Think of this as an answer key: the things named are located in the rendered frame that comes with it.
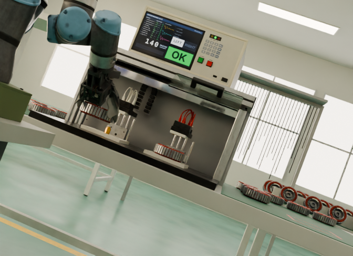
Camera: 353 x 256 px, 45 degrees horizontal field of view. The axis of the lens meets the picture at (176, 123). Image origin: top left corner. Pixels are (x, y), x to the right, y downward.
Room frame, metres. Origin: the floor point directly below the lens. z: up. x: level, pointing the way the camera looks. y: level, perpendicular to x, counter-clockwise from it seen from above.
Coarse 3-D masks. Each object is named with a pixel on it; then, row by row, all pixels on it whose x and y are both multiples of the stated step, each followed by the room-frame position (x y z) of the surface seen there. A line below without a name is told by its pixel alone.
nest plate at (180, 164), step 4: (144, 152) 1.48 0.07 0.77; (148, 152) 1.47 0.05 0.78; (152, 152) 1.49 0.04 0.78; (156, 156) 1.47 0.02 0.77; (160, 156) 1.47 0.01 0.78; (164, 160) 1.47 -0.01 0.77; (168, 160) 1.46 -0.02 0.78; (172, 160) 1.48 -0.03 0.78; (176, 164) 1.46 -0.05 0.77; (180, 164) 1.46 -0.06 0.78; (184, 164) 1.54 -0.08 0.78
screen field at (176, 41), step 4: (172, 40) 1.69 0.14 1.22; (176, 40) 1.69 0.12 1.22; (180, 40) 1.69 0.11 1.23; (184, 40) 1.69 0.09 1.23; (176, 44) 1.69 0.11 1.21; (180, 44) 1.69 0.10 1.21; (184, 44) 1.68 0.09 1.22; (188, 44) 1.68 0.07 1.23; (192, 44) 1.68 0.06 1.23; (188, 48) 1.68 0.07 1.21; (192, 48) 1.68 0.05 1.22
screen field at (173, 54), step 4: (168, 48) 1.69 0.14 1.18; (172, 48) 1.69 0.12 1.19; (168, 52) 1.69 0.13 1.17; (172, 52) 1.69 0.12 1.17; (176, 52) 1.69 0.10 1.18; (180, 52) 1.69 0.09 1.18; (184, 52) 1.68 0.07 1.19; (168, 56) 1.69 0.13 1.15; (172, 56) 1.69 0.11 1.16; (176, 56) 1.69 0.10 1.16; (180, 56) 1.68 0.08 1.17; (184, 56) 1.68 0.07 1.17; (188, 56) 1.68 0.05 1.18; (192, 56) 1.68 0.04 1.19; (176, 60) 1.69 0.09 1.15; (180, 60) 1.68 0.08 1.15; (184, 60) 1.68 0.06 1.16; (188, 60) 1.68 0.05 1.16; (184, 64) 1.68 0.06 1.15; (188, 64) 1.68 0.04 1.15
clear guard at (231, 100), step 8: (176, 80) 1.42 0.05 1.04; (184, 80) 1.43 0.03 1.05; (176, 88) 1.39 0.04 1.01; (184, 88) 1.40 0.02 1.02; (192, 88) 1.40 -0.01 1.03; (200, 88) 1.41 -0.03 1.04; (208, 88) 1.42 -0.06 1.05; (200, 96) 1.38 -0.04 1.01; (208, 96) 1.39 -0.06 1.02; (224, 96) 1.40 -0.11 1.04; (232, 96) 1.41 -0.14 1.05; (240, 96) 1.42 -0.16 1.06; (224, 104) 1.37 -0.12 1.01; (232, 104) 1.38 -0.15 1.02; (240, 104) 1.38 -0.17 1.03
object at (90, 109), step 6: (84, 102) 1.34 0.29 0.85; (84, 108) 1.33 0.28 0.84; (90, 108) 1.32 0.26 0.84; (96, 108) 1.32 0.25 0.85; (102, 108) 1.33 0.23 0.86; (90, 114) 1.33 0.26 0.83; (96, 114) 1.32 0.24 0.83; (102, 114) 1.33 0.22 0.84; (102, 120) 1.34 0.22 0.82; (108, 120) 1.35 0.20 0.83
